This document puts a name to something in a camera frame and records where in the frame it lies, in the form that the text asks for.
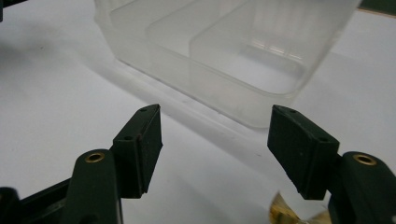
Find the gold foil candy wrapper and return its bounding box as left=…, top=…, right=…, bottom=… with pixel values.
left=269, top=191, right=331, bottom=224

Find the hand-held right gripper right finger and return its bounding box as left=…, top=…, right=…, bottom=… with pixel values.
left=266, top=104, right=396, bottom=224

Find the clear plastic container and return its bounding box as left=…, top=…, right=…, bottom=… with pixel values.
left=93, top=0, right=362, bottom=130

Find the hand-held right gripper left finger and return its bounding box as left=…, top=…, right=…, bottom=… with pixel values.
left=59, top=104, right=163, bottom=224

